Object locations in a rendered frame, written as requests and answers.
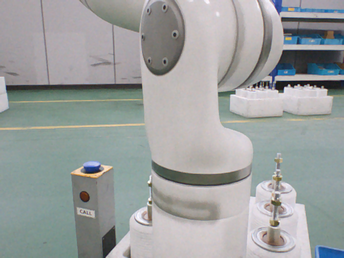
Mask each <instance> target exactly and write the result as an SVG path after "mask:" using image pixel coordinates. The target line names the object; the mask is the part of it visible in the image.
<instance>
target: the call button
mask: <svg viewBox="0 0 344 258"><path fill-rule="evenodd" d="M99 168H101V163H100V162H98V161H89V162H86V163H84V164H83V169H85V171H89V172H92V171H97V170H99Z"/></svg>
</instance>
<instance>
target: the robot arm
mask: <svg viewBox="0 0 344 258"><path fill-rule="evenodd" d="M79 1H80V2H81V3H82V4H83V5H84V6H86V7H87V8H88V9H89V10H90V11H92V12H93V13H95V15H97V16H98V17H100V18H101V19H103V20H104V21H106V22H108V23H110V24H112V25H115V26H118V27H122V28H124V29H127V30H131V31H134V32H138V33H139V51H140V68H141V74H142V87H143V103H144V122H145V130H146V136H147V140H148V142H149V146H150V151H151V158H152V223H153V258H246V251H247V234H248V218H249V201H250V188H251V179H252V163H253V146H252V142H251V141H250V140H249V138H248V137H247V136H246V135H243V134H242V133H240V132H238V131H235V130H231V129H228V128H224V127H223V126H222V125H221V123H220V118H219V104H218V92H227V91H233V90H238V89H242V88H246V87H248V86H251V85H253V84H255V83H257V82H259V81H261V80H262V79H264V78H266V76H267V75H269V73H270V72H271V71H273V69H274V68H275V66H276V65H277V63H278V61H279V59H280V58H281V54H282V51H283V44H284V34H283V26H282V23H281V20H280V17H279V15H278V13H277V11H276V9H275V7H274V6H273V4H272V3H271V2H270V1H269V0H79Z"/></svg>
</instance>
